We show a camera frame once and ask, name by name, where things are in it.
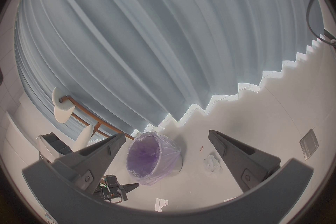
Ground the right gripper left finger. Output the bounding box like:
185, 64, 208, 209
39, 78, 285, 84
52, 133, 127, 194

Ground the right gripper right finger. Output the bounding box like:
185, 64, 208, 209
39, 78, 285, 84
209, 130, 281, 193

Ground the purple plastic bag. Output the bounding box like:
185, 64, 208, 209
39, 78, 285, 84
127, 132, 181, 186

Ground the crumpled white paper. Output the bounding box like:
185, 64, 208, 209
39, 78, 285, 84
203, 155, 223, 178

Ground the white cushioned wooden chair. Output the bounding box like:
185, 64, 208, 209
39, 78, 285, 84
51, 86, 135, 153

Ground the pale blue curtain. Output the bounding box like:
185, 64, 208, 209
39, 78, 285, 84
13, 0, 326, 137

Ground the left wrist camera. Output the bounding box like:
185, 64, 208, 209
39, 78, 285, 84
104, 175, 118, 187

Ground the black cable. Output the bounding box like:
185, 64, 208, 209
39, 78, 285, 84
306, 0, 336, 47

